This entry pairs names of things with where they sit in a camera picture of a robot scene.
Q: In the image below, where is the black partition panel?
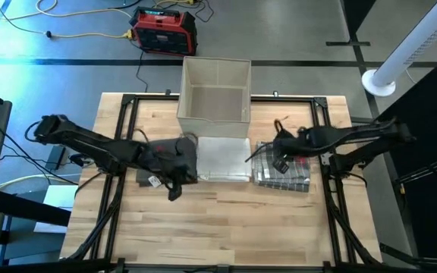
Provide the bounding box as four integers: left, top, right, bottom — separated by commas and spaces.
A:
376, 47, 437, 262

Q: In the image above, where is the red black power station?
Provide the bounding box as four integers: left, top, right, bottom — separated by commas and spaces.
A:
130, 6, 199, 59

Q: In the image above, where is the grey checked towel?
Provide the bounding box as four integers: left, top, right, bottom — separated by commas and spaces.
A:
251, 141, 312, 193

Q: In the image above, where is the black floor cable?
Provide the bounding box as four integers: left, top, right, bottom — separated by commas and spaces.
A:
0, 113, 79, 187

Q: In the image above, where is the yellow extension cable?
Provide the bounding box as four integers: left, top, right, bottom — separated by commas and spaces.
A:
0, 0, 134, 41

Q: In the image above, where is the white towel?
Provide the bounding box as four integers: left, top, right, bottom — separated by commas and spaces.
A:
196, 136, 253, 184

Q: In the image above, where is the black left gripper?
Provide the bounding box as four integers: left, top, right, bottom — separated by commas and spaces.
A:
142, 132, 200, 202

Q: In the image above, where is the black metal table frame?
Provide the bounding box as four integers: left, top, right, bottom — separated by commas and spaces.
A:
61, 89, 385, 273

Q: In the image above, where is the cream floor cable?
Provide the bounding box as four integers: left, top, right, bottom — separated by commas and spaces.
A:
0, 0, 133, 22

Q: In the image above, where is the white tower fan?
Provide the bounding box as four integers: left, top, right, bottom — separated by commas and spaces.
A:
360, 0, 437, 98

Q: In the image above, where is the dark grey towel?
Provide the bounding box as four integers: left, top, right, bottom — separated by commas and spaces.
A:
135, 136, 199, 190

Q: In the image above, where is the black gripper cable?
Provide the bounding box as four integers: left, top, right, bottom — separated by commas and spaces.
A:
244, 145, 277, 164

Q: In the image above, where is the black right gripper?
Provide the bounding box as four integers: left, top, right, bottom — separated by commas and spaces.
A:
272, 118, 313, 175

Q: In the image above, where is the white floor cable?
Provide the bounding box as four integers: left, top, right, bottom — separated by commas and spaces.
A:
0, 172, 83, 190

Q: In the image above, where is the black power station cable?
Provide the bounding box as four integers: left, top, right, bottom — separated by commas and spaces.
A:
134, 39, 149, 94

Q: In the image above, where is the black cable bundle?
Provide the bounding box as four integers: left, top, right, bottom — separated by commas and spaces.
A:
193, 0, 215, 23

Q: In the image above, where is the black floor stand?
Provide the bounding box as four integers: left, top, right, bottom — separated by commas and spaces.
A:
325, 0, 378, 48

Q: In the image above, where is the beige fabric bin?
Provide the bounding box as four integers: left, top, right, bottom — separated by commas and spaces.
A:
175, 55, 253, 141

